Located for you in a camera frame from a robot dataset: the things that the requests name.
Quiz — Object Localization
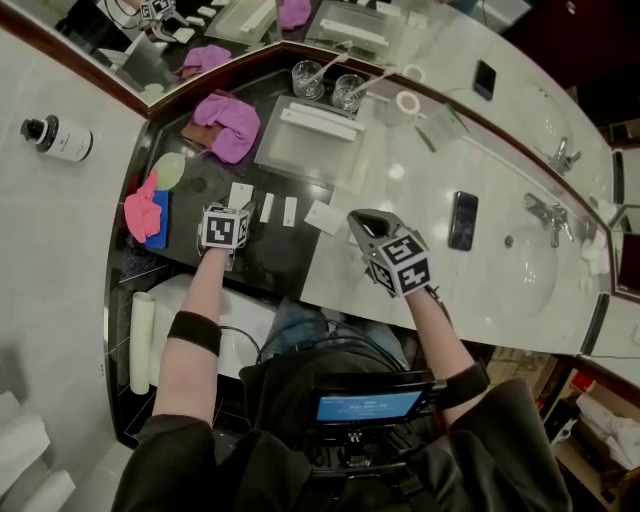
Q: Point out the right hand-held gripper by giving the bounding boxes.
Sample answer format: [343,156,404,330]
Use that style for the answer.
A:
[347,209,432,299]

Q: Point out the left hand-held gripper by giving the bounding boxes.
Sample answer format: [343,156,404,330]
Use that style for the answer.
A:
[196,199,258,271]

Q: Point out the black forearm band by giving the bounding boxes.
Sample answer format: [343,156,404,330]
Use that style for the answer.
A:
[442,360,491,409]
[166,310,224,357]

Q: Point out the person's right forearm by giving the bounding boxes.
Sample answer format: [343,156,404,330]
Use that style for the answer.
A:
[402,287,489,426]

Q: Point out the person's left forearm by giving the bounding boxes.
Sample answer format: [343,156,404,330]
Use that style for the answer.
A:
[152,247,236,426]

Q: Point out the clear acrylic tray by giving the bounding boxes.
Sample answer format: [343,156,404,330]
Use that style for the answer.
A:
[253,93,369,194]

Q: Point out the black smartphone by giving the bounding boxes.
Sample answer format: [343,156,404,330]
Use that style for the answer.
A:
[447,190,480,251]

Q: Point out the blue cloth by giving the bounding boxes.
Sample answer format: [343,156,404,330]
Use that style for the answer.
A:
[144,189,171,250]

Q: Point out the purple towel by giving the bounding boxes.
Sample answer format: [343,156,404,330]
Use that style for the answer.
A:
[192,89,262,165]

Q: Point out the brown cloth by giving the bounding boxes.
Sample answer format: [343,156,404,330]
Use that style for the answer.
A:
[180,118,221,149]

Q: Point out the green pen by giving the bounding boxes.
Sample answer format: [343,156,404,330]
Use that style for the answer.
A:
[414,124,437,154]

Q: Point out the pink cloth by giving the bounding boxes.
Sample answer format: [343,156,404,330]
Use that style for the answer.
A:
[123,169,164,244]

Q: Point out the white toilet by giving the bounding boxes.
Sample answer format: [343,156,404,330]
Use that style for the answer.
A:
[149,272,279,389]

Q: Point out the person's blue jeans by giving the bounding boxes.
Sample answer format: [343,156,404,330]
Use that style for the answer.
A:
[257,297,409,371]

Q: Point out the printed card with green edge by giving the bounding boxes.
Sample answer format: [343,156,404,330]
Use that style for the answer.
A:
[424,102,471,136]

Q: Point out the white tape roll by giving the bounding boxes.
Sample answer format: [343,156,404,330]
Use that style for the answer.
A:
[377,88,422,129]

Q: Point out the clear drinking glass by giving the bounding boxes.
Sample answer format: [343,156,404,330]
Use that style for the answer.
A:
[290,59,325,101]
[331,73,367,112]

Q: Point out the white toothbrush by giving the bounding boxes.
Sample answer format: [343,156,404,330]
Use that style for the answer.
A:
[349,69,399,99]
[309,53,350,84]

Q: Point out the white sink basin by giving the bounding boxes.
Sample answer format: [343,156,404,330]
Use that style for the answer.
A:
[492,224,560,321]

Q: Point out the cream paper roll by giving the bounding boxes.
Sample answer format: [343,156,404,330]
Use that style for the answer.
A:
[129,291,157,394]

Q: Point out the chrome faucet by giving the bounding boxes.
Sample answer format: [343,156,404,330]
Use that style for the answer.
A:
[522,192,576,249]

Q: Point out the black chest-mounted monitor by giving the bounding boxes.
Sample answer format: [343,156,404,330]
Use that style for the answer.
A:
[309,369,436,426]

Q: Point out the white bottle with black cap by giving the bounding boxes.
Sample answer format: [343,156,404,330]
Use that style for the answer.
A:
[19,114,95,164]

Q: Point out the cardboard box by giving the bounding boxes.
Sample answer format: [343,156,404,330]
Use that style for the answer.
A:
[487,346,560,389]

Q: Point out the white crumpled tissue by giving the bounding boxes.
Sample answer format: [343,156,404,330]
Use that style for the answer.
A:
[579,232,611,276]

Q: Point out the person's dark jacket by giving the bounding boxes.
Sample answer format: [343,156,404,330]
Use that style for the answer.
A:
[109,349,574,512]

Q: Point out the black box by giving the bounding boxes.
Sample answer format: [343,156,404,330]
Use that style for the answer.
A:
[543,399,577,445]

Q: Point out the white plastic bag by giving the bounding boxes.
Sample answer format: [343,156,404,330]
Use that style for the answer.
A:
[574,393,640,472]

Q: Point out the black cable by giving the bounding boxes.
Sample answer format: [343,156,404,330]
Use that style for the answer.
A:
[218,324,264,354]

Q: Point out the large wall mirror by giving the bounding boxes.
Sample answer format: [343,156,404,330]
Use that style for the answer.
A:
[274,0,640,236]

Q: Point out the angled side wall mirror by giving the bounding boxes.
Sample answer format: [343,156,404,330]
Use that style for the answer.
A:
[0,0,281,119]
[612,147,640,236]

